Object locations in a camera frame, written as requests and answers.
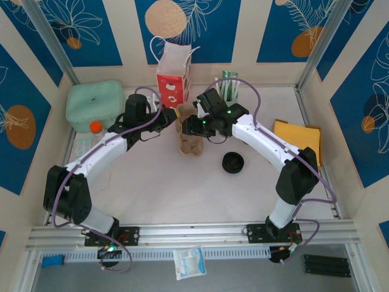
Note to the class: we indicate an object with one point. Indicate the red white paper gift bag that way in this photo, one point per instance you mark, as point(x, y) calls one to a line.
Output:
point(170, 88)

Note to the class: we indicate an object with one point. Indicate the yellow napkin stack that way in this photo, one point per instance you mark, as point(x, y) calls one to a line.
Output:
point(298, 137)

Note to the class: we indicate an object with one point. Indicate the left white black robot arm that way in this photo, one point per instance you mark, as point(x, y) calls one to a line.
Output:
point(100, 152)

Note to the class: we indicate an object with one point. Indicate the mint green holder cup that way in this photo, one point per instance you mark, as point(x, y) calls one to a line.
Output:
point(232, 98)

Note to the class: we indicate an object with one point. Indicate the green wrapped stirrer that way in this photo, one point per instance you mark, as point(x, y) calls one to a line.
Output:
point(225, 76)
point(234, 76)

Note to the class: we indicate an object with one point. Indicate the mint green lidded container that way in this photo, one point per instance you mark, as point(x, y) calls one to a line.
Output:
point(94, 103)

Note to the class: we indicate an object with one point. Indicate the orange capped small bottle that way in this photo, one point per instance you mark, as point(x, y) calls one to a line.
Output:
point(96, 127)

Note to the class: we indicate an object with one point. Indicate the clear blister packet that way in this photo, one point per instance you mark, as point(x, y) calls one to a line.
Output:
point(83, 148)

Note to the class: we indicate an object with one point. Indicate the blue white wipe packet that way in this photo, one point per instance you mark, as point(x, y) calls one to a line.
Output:
point(188, 263)

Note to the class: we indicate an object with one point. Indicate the black controller board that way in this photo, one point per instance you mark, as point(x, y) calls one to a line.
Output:
point(278, 255)
point(109, 252)

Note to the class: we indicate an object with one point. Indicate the blue small block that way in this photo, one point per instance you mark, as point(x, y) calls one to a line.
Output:
point(53, 261)

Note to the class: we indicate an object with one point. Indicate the black strip bundle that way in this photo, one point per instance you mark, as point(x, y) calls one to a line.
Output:
point(326, 266)

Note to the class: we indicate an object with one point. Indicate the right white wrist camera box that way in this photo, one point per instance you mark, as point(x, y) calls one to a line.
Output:
point(200, 111)

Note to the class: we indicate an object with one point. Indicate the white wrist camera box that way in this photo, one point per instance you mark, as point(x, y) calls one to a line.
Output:
point(200, 111)
point(153, 102)

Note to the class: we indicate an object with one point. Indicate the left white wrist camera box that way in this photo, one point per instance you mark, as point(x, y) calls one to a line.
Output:
point(153, 102)

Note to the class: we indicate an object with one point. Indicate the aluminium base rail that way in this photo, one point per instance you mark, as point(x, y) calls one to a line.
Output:
point(194, 234)

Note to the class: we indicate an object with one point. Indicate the aluminium frame post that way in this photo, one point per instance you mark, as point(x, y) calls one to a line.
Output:
point(51, 39)
point(322, 42)

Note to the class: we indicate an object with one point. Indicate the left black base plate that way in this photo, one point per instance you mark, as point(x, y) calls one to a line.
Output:
point(133, 237)

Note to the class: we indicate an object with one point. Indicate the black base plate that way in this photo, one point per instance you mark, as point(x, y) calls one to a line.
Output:
point(133, 237)
point(255, 234)

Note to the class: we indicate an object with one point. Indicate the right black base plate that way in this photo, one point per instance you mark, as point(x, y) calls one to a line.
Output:
point(255, 234)

